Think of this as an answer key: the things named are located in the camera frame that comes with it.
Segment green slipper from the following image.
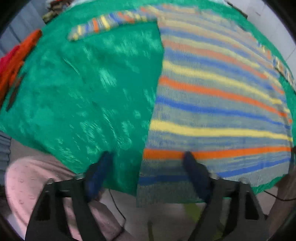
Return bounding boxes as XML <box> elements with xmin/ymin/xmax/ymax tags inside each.
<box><xmin>183</xmin><ymin>203</ymin><xmax>226</xmax><ymax>240</ymax></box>

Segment dark wooden nightstand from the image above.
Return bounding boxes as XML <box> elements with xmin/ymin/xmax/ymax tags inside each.
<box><xmin>225</xmin><ymin>1</ymin><xmax>248</xmax><ymax>19</ymax></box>

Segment black smartphone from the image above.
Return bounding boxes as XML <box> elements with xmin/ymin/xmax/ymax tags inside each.
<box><xmin>6</xmin><ymin>73</ymin><xmax>26</xmax><ymax>112</ymax></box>

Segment red folded garment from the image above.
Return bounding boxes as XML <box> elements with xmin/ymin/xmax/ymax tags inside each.
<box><xmin>0</xmin><ymin>45</ymin><xmax>20</xmax><ymax>74</ymax></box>

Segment orange folded garment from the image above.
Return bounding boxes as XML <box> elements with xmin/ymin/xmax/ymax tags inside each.
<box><xmin>0</xmin><ymin>29</ymin><xmax>42</xmax><ymax>104</ymax></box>

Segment striped knit sweater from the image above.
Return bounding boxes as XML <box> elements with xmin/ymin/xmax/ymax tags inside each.
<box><xmin>68</xmin><ymin>4</ymin><xmax>293</xmax><ymax>205</ymax></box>

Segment white wardrobe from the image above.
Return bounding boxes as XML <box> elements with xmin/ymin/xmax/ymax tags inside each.
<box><xmin>230</xmin><ymin>0</ymin><xmax>295</xmax><ymax>74</ymax></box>

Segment green bed blanket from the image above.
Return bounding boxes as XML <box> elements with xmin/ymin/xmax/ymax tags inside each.
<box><xmin>1</xmin><ymin>1</ymin><xmax>295</xmax><ymax>188</ymax></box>

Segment clothes pile with knit hat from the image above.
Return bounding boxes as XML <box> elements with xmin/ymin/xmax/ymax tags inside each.
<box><xmin>42</xmin><ymin>0</ymin><xmax>73</xmax><ymax>24</ymax></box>

